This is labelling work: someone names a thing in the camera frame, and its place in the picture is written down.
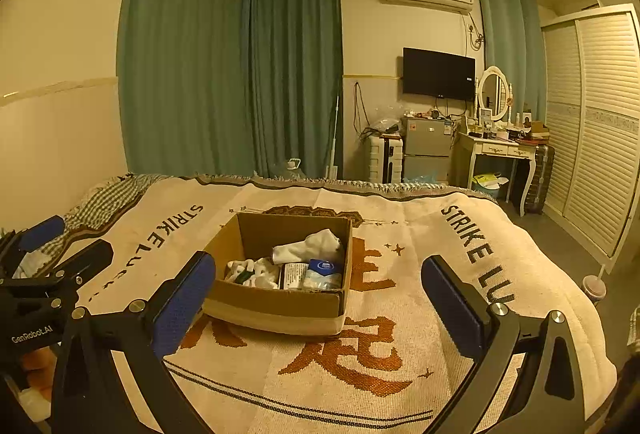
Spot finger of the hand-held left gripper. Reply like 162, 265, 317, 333
0, 215, 67, 266
50, 239, 115, 300

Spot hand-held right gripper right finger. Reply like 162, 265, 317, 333
421, 255, 588, 434

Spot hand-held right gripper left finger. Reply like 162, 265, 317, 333
50, 250, 217, 434

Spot white socks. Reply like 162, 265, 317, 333
223, 257, 262, 286

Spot brown cardboard box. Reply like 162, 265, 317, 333
201, 211, 354, 336

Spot white wet wipes pack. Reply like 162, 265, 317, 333
277, 262, 309, 291

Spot blue tissue packet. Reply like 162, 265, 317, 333
302, 259, 346, 291

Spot person's left hand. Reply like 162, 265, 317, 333
22, 346, 59, 390

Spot green checkered bed sheet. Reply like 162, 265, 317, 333
50, 171, 167, 260

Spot beige printed blanket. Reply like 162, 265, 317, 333
10, 174, 619, 434

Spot bin with yellow bag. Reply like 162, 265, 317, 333
470, 171, 511, 203

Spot plastic cup with straw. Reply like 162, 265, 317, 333
582, 264, 609, 303

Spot dark suitcase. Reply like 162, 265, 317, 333
525, 144, 556, 215

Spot white ribbed suitcase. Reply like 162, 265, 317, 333
367, 134, 405, 184

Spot white dressing table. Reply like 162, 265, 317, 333
452, 130, 539, 218

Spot grey mini fridge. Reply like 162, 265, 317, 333
402, 116, 454, 185

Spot clear plastic bag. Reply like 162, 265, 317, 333
370, 116, 401, 138

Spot brown box on table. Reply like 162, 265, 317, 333
520, 121, 551, 140

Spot white mop pole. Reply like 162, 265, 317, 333
325, 94, 344, 180

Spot white oval mirror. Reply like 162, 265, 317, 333
476, 66, 510, 123

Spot wide green curtain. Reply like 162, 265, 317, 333
117, 0, 252, 178

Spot white louvered wardrobe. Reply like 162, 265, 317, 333
541, 4, 640, 271

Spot narrow green curtain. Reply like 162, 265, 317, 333
476, 0, 546, 116

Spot hanging black cable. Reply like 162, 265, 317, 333
352, 81, 369, 135

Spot black wall television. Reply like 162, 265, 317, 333
402, 47, 476, 101

